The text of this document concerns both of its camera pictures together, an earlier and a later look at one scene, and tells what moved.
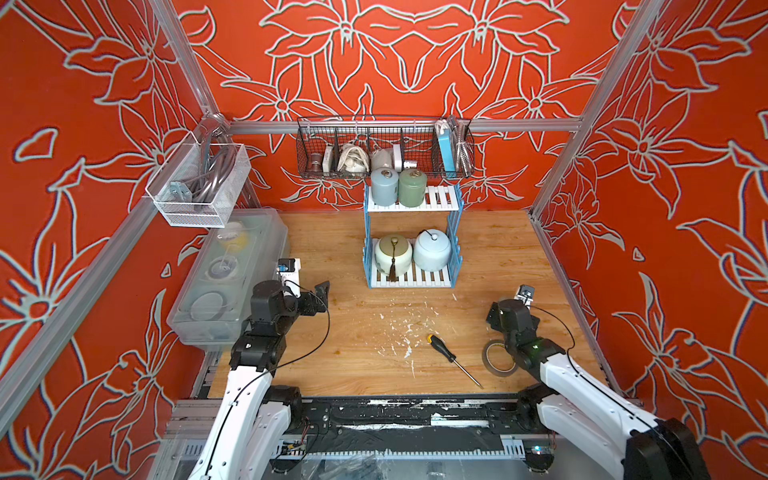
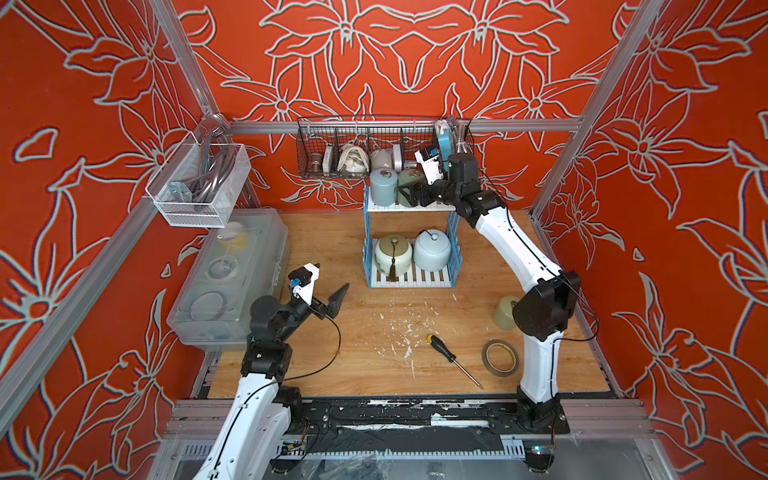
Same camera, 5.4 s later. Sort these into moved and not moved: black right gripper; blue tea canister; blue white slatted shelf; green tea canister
Moved: black right gripper
Not moved: green tea canister; blue tea canister; blue white slatted shelf
